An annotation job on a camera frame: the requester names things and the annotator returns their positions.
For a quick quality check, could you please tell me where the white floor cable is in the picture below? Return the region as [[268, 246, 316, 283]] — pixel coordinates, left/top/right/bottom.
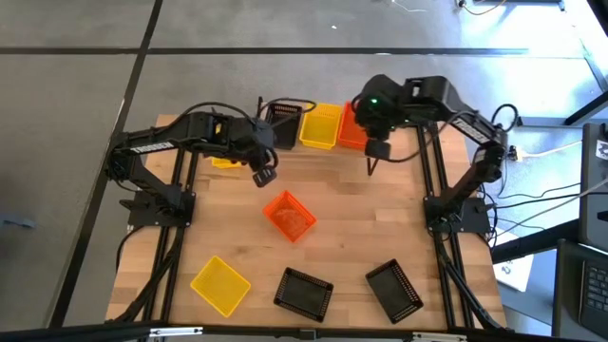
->
[[516, 139, 584, 160]]

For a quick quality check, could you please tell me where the black plastic slotted basket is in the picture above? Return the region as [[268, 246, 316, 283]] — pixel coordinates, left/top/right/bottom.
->
[[273, 266, 335, 324], [364, 257, 426, 326], [264, 101, 304, 152]]

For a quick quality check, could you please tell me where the yellow plastic perforated basket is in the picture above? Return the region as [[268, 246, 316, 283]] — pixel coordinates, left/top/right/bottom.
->
[[298, 102, 344, 151], [189, 255, 253, 319], [210, 156, 244, 171]]

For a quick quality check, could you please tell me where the black looped cable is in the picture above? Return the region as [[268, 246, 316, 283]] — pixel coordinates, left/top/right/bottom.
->
[[490, 103, 521, 134]]

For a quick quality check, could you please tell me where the grey floor cable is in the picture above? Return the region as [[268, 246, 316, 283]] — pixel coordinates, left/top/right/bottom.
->
[[491, 176, 608, 235]]

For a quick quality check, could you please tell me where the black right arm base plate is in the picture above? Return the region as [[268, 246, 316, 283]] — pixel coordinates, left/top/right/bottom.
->
[[423, 194, 493, 236]]

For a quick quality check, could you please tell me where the white paper sheet with logo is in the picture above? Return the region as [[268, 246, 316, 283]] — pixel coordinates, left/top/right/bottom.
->
[[492, 253, 536, 293]]

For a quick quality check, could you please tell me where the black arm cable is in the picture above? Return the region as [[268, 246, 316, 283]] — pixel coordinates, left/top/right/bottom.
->
[[388, 109, 469, 164], [170, 100, 260, 132]]

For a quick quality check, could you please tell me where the orange plastic perforated basket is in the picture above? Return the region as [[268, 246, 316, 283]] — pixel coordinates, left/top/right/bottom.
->
[[336, 101, 371, 152], [261, 189, 318, 244]]

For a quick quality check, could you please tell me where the black frame rail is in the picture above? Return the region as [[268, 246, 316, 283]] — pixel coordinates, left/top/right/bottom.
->
[[160, 150, 200, 325], [141, 149, 187, 325], [428, 122, 476, 330], [415, 123, 457, 330]]

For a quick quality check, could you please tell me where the black frame crossbar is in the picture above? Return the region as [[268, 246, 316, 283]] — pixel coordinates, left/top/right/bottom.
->
[[0, 321, 608, 342]]

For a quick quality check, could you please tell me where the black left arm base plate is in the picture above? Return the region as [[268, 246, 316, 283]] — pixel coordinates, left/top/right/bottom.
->
[[119, 188, 197, 229]]

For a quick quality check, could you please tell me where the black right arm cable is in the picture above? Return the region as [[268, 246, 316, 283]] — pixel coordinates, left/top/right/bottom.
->
[[388, 109, 469, 164]]

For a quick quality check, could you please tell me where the black floor cable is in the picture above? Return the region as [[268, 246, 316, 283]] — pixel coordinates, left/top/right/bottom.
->
[[493, 182, 608, 211]]

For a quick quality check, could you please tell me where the aluminium frame bracket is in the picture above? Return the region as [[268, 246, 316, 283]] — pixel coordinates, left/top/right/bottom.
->
[[148, 326, 205, 339], [411, 331, 469, 342]]

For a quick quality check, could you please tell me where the black cable conduit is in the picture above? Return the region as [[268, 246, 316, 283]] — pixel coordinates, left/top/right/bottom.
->
[[439, 254, 504, 331]]

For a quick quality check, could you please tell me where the dark laptop with keyboard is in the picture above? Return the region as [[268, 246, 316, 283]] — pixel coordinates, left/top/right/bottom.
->
[[552, 238, 608, 341]]

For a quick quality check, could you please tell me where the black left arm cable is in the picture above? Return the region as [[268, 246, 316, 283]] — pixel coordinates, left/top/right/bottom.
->
[[170, 100, 260, 132]]

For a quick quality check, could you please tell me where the yellow floor cable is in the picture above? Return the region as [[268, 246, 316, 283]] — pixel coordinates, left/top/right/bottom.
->
[[456, 0, 507, 17]]

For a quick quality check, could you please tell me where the black desk leg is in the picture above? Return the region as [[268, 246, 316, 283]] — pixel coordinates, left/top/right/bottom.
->
[[490, 218, 581, 265]]

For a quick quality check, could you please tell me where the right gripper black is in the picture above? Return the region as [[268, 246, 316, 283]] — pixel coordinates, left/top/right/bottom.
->
[[363, 129, 393, 178]]

